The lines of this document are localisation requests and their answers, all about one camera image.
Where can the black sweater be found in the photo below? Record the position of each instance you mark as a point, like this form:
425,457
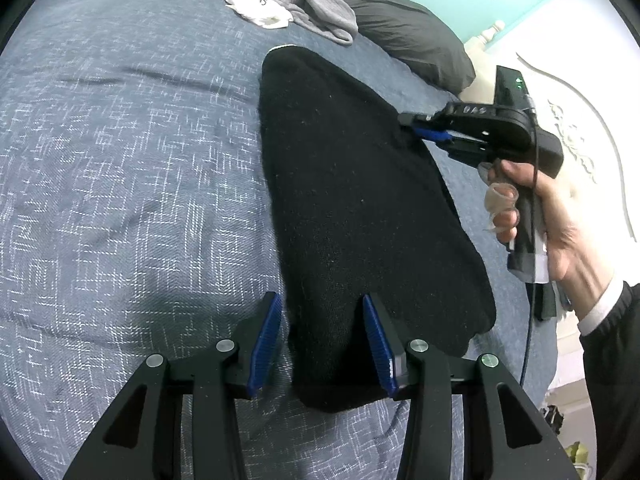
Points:
350,210

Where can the cream tufted headboard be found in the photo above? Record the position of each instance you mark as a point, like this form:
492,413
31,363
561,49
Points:
590,85

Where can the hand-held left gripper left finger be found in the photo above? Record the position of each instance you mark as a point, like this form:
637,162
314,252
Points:
265,345

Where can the person's right hand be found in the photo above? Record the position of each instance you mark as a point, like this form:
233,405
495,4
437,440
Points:
570,245

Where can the dark grey long pillow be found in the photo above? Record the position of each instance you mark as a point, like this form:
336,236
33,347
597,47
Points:
410,25

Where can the white garment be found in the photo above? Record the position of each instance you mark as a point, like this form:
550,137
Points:
260,10

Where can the bed with blue sheet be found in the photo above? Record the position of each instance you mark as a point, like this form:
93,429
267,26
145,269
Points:
125,160

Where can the grey sweatshirt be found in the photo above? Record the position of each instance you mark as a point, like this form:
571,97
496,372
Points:
320,5

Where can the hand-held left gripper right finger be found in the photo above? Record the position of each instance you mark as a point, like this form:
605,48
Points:
380,345

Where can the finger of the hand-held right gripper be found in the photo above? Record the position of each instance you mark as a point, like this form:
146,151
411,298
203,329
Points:
440,136
425,120

